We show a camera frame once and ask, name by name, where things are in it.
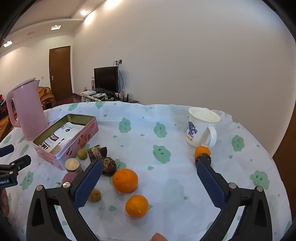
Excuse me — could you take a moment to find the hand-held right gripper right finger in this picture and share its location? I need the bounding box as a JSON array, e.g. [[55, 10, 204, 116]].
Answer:
[[196, 160, 273, 241]]

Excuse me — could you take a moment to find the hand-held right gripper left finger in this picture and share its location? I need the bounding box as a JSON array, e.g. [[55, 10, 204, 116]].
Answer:
[[26, 159, 103, 241]]

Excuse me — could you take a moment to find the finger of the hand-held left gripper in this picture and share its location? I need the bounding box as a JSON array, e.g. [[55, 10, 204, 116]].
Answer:
[[0, 155, 31, 177], [0, 144, 15, 158]]

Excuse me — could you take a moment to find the dark brown round tea ball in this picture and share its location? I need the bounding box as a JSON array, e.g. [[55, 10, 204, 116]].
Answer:
[[195, 155, 212, 166]]

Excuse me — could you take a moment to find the small orange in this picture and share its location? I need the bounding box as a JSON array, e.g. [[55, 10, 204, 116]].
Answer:
[[195, 146, 211, 158]]

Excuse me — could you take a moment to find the large orange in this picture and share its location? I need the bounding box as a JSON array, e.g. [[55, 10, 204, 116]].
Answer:
[[112, 168, 138, 194]]

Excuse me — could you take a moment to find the pink tin box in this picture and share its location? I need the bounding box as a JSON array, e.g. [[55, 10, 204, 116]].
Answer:
[[32, 113, 99, 171]]

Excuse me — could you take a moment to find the person's left hand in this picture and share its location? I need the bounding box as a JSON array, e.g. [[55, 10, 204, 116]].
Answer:
[[0, 185, 11, 217]]

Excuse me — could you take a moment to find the brown yellow small fruit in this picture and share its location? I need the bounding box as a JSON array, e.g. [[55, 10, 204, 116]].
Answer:
[[87, 188, 102, 202]]

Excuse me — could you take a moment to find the pink purple round fruit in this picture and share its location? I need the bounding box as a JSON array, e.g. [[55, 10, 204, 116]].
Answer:
[[62, 173, 78, 187]]

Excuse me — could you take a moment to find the brown cylinder with cream top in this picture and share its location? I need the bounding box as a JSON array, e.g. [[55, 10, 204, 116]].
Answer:
[[64, 158, 82, 174]]

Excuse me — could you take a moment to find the dark wrapped tea cake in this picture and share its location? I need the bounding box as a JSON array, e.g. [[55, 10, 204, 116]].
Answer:
[[87, 145, 108, 162]]

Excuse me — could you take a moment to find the pink electric kettle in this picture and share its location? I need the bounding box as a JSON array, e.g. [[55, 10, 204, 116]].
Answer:
[[6, 78, 49, 141]]

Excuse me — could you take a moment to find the white printed mug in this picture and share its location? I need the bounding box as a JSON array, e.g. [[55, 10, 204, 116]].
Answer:
[[186, 116, 218, 148]]

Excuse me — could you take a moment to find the medium orange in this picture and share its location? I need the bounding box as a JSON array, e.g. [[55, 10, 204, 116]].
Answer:
[[125, 195, 149, 218]]

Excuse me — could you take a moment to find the white cloud print tablecloth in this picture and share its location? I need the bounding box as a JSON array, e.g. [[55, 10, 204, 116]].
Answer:
[[0, 101, 293, 241]]

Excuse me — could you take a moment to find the brown leather armchair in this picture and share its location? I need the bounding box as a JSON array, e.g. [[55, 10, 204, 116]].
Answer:
[[38, 86, 56, 109]]

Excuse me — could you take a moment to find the brown wooden panel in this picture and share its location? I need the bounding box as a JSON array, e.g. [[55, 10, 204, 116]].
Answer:
[[272, 111, 296, 209]]

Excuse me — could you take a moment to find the white tv stand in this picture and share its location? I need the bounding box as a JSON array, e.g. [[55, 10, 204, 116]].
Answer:
[[79, 91, 139, 104]]

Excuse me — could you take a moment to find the brown wooden door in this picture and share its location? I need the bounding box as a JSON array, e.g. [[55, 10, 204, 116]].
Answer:
[[49, 46, 74, 100]]

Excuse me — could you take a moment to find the black television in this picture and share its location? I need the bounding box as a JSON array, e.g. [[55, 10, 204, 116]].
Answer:
[[94, 66, 119, 93]]

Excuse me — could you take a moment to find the black power cable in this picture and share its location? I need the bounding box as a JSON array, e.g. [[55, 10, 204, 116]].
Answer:
[[117, 65, 125, 93]]

